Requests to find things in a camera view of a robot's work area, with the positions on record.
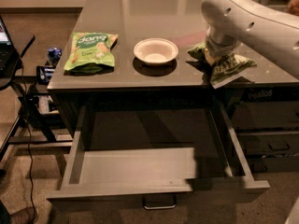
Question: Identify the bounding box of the black laptop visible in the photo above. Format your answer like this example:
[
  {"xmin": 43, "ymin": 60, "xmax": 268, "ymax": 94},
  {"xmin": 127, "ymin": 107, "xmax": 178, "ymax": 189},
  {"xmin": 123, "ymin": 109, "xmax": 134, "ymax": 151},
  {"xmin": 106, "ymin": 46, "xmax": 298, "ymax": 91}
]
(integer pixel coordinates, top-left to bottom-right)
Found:
[{"xmin": 0, "ymin": 16, "xmax": 19, "ymax": 77}]

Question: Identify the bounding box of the white paper bowl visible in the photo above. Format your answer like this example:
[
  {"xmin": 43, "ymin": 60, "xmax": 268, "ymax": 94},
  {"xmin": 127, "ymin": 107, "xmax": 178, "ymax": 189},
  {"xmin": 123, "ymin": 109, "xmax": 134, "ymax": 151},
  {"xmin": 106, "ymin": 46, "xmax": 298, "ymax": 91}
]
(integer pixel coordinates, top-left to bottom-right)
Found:
[{"xmin": 134, "ymin": 38, "xmax": 178, "ymax": 66}]

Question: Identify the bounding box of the open grey top drawer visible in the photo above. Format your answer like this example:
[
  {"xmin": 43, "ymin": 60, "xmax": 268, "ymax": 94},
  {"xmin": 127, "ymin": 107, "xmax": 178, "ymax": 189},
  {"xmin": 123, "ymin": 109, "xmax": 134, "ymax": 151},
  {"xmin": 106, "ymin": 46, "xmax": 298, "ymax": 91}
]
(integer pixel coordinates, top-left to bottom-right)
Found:
[{"xmin": 47, "ymin": 101, "xmax": 270, "ymax": 210}]

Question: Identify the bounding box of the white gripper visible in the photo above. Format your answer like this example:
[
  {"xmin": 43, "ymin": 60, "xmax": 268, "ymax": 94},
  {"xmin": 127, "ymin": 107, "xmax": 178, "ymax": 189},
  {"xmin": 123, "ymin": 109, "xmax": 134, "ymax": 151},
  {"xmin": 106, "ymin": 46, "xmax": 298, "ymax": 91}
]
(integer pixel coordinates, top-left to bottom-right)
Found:
[{"xmin": 205, "ymin": 28, "xmax": 240, "ymax": 66}]

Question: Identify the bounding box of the metal drawer handle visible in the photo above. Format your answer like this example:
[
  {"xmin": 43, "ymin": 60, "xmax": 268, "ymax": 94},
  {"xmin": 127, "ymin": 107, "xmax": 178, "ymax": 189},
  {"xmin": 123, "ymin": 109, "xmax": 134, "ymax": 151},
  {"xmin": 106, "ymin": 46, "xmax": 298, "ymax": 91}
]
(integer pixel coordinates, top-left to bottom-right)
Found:
[{"xmin": 142, "ymin": 193, "xmax": 177, "ymax": 211}]

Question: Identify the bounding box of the light green snack bag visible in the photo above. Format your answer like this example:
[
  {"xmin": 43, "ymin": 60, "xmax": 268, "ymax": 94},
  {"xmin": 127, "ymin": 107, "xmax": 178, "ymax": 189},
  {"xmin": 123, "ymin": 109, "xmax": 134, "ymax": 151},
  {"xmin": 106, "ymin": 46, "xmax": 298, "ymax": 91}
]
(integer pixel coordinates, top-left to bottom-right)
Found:
[{"xmin": 64, "ymin": 32, "xmax": 118, "ymax": 74}]

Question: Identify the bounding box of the small black screen device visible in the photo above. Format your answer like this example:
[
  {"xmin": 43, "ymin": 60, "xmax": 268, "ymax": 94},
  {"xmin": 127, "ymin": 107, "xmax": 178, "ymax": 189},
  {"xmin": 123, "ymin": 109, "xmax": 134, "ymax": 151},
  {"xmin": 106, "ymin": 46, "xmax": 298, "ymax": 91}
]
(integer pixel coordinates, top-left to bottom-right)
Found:
[{"xmin": 36, "ymin": 66, "xmax": 55, "ymax": 85}]

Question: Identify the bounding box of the green jalapeno kettle chip bag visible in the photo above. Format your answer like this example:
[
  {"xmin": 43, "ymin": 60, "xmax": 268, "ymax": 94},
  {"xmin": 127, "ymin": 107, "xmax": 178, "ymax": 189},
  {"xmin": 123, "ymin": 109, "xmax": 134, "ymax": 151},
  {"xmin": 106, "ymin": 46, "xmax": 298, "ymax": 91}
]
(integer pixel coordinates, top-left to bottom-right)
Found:
[{"xmin": 187, "ymin": 43, "xmax": 257, "ymax": 89}]

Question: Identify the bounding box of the black side desk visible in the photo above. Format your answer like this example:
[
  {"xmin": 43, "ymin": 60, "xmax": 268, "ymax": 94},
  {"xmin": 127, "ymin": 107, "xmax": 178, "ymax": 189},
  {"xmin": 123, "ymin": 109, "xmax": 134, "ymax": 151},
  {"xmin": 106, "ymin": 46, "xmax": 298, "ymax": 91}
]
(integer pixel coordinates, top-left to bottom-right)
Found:
[{"xmin": 0, "ymin": 34, "xmax": 72, "ymax": 160}]

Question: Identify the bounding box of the blue cap bottle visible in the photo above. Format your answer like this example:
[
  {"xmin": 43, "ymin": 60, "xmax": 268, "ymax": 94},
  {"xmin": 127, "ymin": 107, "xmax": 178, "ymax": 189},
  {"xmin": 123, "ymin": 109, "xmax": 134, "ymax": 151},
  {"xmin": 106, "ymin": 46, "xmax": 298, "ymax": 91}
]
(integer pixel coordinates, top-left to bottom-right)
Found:
[{"xmin": 48, "ymin": 48, "xmax": 62, "ymax": 67}]

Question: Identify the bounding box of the black hanging cable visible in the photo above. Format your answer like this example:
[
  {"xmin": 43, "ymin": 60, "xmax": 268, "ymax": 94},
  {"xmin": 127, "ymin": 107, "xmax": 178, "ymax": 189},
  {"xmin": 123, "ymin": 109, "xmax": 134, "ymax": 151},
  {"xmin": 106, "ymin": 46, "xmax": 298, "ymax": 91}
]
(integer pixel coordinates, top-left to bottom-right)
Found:
[{"xmin": 19, "ymin": 58, "xmax": 40, "ymax": 224}]

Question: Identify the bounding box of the grey drawer cabinet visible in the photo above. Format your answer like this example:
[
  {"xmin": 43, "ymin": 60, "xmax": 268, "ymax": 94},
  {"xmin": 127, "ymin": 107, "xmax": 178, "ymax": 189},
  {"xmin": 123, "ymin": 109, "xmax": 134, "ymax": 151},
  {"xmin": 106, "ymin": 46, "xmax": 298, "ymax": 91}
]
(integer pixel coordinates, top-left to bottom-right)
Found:
[{"xmin": 49, "ymin": 0, "xmax": 298, "ymax": 132}]

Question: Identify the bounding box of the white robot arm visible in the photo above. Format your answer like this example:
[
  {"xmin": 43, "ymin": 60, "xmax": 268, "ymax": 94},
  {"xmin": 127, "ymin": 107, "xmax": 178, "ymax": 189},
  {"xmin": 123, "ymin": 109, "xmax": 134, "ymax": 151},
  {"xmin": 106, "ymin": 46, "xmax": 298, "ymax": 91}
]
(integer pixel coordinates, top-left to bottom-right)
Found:
[{"xmin": 201, "ymin": 0, "xmax": 299, "ymax": 78}]

